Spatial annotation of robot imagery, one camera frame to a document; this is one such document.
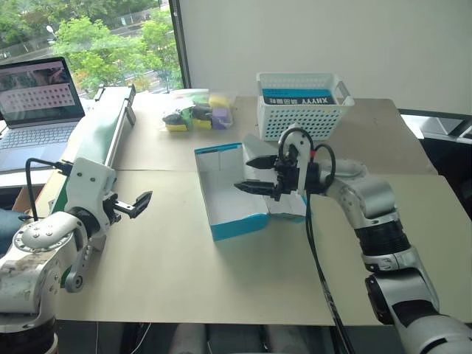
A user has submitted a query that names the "yellow and green sponge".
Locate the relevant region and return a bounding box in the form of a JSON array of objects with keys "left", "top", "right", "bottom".
[{"left": 191, "top": 114, "right": 212, "bottom": 131}]

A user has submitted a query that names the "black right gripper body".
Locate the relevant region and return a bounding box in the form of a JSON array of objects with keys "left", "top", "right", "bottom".
[{"left": 271, "top": 145, "right": 300, "bottom": 202}]

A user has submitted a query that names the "brown cardboard box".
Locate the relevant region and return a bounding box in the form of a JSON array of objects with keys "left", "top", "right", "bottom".
[{"left": 13, "top": 184, "right": 49, "bottom": 218}]

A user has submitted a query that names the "yellow sponge block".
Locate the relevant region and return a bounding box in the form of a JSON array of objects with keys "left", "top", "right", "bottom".
[{"left": 208, "top": 94, "right": 232, "bottom": 110}]

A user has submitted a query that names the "yellow and black sponge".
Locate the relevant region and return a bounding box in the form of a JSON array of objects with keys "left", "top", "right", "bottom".
[{"left": 162, "top": 110, "right": 190, "bottom": 133}]

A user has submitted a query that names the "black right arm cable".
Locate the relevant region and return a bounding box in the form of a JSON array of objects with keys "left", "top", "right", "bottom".
[{"left": 304, "top": 142, "right": 357, "bottom": 354}]

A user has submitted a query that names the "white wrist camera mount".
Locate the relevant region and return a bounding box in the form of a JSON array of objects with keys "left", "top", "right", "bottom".
[
  {"left": 278, "top": 128, "right": 315, "bottom": 197},
  {"left": 64, "top": 157, "right": 117, "bottom": 230}
]

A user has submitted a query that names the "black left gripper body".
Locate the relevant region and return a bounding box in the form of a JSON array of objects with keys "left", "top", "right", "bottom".
[{"left": 100, "top": 193, "right": 125, "bottom": 226}]

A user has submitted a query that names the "black window frame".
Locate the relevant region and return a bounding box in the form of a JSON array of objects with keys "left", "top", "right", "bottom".
[{"left": 170, "top": 0, "right": 192, "bottom": 90}]

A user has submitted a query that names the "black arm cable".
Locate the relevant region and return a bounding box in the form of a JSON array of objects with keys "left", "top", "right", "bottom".
[
  {"left": 24, "top": 157, "right": 72, "bottom": 223},
  {"left": 304, "top": 142, "right": 357, "bottom": 354}
]

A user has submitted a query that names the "clear plastic bag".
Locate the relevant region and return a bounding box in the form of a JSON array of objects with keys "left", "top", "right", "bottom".
[{"left": 159, "top": 88, "right": 237, "bottom": 136}]

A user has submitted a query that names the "green conveyor belt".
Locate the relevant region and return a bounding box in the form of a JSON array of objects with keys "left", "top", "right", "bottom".
[{"left": 46, "top": 83, "right": 137, "bottom": 255}]

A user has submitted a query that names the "grey open laptop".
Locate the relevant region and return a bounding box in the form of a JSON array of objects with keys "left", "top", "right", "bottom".
[{"left": 0, "top": 55, "right": 87, "bottom": 174}]

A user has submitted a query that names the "white perforated plastic basket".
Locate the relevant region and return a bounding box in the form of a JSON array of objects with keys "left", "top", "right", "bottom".
[{"left": 255, "top": 72, "right": 356, "bottom": 142}]

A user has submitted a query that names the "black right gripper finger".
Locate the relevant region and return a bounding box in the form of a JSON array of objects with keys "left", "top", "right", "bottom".
[
  {"left": 233, "top": 179, "right": 277, "bottom": 197},
  {"left": 246, "top": 155, "right": 277, "bottom": 171}
]

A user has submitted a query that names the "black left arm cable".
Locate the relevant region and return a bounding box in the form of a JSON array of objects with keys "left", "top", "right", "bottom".
[{"left": 24, "top": 157, "right": 72, "bottom": 223}]

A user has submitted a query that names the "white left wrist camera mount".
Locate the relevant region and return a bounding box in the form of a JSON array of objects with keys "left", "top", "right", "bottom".
[{"left": 64, "top": 157, "right": 117, "bottom": 230}]

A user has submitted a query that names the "blue packet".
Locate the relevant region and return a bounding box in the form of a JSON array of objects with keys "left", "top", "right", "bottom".
[{"left": 260, "top": 87, "right": 339, "bottom": 107}]

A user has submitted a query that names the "blue white cardboard box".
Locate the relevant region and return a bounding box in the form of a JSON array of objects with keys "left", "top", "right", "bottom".
[{"left": 193, "top": 133, "right": 309, "bottom": 243}]

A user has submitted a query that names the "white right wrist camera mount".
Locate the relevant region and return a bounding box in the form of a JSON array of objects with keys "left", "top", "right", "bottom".
[{"left": 278, "top": 128, "right": 315, "bottom": 197}]

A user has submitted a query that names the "purple sponge block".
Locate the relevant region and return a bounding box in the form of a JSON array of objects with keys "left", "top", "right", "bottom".
[{"left": 211, "top": 107, "right": 232, "bottom": 131}]

